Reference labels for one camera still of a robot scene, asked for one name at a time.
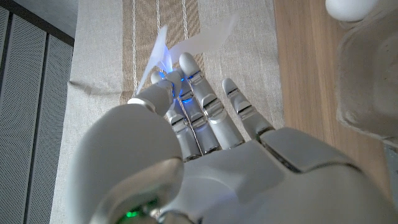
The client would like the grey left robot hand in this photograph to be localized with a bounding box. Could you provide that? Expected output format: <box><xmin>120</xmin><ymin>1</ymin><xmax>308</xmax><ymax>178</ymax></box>
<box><xmin>67</xmin><ymin>52</ymin><xmax>398</xmax><ymax>224</ymax></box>

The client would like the grey cardboard egg carton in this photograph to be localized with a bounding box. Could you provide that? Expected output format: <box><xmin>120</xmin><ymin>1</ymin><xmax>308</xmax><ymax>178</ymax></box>
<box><xmin>335</xmin><ymin>0</ymin><xmax>398</xmax><ymax>144</ymax></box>

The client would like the white egg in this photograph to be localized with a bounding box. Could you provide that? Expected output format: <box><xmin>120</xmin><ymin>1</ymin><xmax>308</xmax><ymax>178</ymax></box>
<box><xmin>325</xmin><ymin>0</ymin><xmax>381</xmax><ymax>22</ymax></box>

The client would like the beige striped curtain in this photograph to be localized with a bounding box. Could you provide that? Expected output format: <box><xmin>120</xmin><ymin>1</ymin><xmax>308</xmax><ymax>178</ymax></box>
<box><xmin>49</xmin><ymin>0</ymin><xmax>285</xmax><ymax>224</ymax></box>

